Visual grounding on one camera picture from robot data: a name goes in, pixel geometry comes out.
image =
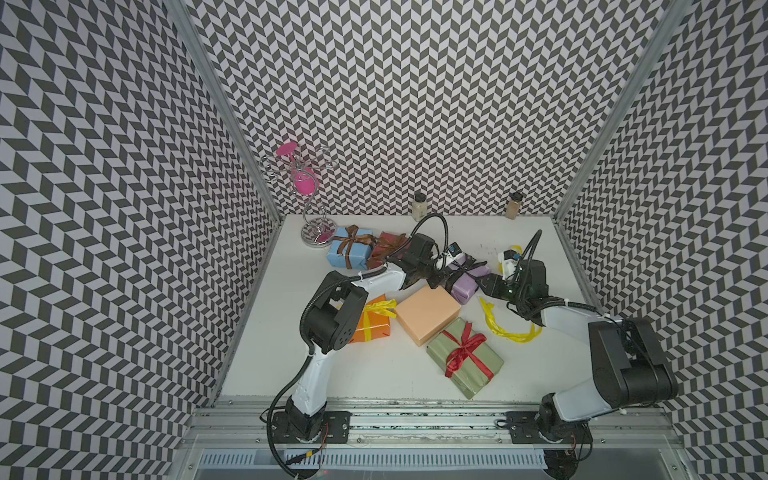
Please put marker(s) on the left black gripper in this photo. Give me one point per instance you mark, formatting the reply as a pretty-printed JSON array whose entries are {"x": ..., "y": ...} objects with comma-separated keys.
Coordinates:
[{"x": 440, "y": 275}]

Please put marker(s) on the brown spice jar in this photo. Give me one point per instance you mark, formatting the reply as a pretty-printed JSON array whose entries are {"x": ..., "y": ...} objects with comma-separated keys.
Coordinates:
[{"x": 514, "y": 205}]

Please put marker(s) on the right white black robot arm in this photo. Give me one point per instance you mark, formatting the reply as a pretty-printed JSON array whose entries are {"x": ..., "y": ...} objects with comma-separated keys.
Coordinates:
[{"x": 629, "y": 366}]

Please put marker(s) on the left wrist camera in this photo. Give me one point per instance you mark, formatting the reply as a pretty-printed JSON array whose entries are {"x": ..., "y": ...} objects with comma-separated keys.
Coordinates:
[{"x": 452, "y": 254}]

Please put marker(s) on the purple gift box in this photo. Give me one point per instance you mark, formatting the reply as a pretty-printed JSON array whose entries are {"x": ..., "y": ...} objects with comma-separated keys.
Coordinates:
[{"x": 463, "y": 290}]

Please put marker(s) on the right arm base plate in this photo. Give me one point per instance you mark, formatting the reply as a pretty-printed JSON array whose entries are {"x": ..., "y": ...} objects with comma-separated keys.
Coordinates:
[{"x": 529, "y": 428}]

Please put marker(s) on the peach gift box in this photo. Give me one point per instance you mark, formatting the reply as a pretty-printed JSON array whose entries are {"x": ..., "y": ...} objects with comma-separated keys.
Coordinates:
[{"x": 426, "y": 313}]

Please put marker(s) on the light spice jar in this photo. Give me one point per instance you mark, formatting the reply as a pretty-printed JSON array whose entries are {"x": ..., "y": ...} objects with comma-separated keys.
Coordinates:
[{"x": 419, "y": 206}]

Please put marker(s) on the black ribbon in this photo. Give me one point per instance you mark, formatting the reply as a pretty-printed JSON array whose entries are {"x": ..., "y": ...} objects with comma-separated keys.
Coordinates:
[{"x": 469, "y": 267}]

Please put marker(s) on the brown ribbon on red box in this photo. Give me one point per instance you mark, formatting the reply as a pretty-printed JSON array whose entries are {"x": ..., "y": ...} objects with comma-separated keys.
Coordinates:
[{"x": 390, "y": 243}]

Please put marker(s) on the red gift box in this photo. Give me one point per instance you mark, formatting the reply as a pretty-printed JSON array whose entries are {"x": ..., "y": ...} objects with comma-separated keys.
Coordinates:
[{"x": 384, "y": 249}]

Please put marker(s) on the blue gift box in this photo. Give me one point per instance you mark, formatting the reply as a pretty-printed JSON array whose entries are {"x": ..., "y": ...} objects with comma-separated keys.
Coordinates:
[{"x": 348, "y": 249}]

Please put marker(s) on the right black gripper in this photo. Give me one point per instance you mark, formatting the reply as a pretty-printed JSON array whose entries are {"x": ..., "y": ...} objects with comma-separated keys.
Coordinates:
[{"x": 492, "y": 283}]

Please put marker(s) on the red ribbon on green box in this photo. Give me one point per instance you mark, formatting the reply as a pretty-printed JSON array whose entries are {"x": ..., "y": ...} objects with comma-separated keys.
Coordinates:
[{"x": 467, "y": 344}]

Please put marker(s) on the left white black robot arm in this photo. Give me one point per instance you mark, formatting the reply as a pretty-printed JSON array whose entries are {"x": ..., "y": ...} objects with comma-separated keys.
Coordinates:
[{"x": 331, "y": 317}]

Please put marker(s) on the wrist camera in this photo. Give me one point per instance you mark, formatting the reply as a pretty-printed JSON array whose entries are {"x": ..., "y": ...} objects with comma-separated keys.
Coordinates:
[
  {"x": 452, "y": 254},
  {"x": 508, "y": 260}
]

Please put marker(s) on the silver pink jewelry stand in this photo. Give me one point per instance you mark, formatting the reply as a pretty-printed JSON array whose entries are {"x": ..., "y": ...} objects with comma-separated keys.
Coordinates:
[{"x": 303, "y": 166}]

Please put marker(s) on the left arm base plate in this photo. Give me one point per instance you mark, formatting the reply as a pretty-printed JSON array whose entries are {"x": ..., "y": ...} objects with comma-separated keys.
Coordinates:
[{"x": 294, "y": 428}]

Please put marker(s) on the aluminium front rail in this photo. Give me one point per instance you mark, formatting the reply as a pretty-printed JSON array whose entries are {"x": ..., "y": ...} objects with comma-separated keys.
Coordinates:
[{"x": 237, "y": 422}]

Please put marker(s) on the orange gift box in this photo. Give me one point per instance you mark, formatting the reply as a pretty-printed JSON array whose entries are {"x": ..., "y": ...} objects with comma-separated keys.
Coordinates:
[{"x": 375, "y": 327}]

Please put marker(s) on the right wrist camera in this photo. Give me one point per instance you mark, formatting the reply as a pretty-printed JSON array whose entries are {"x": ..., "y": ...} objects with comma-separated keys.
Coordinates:
[{"x": 508, "y": 260}]

